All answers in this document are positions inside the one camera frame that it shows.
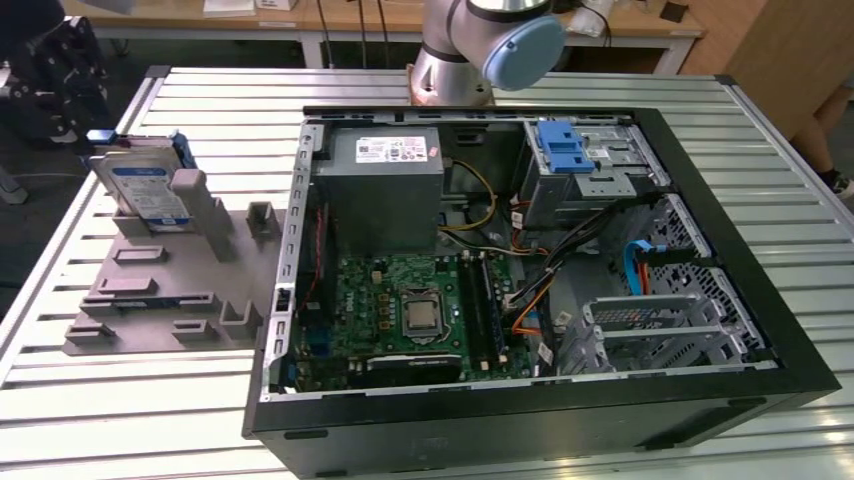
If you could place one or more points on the RAM stick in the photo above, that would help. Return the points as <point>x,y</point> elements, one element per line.
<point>143,303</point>
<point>494,310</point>

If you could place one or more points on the person's bare leg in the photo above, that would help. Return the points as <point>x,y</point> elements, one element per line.
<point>827,125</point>

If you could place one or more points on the CPU socket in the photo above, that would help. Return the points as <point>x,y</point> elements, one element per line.
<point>424,295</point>

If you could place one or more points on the metal optical drive cage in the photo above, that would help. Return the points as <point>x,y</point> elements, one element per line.
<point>561,200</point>

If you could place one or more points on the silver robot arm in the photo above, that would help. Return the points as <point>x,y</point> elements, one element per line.
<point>447,30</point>

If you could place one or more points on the wooden cabinet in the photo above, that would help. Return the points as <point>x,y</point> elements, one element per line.
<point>787,50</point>

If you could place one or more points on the hard disk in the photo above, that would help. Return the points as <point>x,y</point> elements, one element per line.
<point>143,195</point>

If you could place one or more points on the black open PC case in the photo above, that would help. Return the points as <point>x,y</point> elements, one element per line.
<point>534,430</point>

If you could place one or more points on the silver CPU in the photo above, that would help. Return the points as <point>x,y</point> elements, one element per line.
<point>423,315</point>

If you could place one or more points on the grey parts rack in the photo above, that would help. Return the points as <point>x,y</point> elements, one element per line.
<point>167,320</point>

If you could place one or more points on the metal disk bay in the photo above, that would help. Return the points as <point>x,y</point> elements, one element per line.
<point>667,301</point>

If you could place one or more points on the black graphics card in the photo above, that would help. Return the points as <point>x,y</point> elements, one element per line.
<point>414,370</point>

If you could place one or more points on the blue plastic drive latch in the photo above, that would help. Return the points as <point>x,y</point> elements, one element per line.
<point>561,150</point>

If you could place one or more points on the wooden desk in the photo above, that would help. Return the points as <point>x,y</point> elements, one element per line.
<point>627,22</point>

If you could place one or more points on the grey power supply unit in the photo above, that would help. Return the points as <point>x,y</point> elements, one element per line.
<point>380,205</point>

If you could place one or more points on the dark shoe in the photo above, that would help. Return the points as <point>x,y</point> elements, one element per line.
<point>843,187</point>

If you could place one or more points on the green motherboard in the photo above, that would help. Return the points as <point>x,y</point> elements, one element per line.
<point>363,280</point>

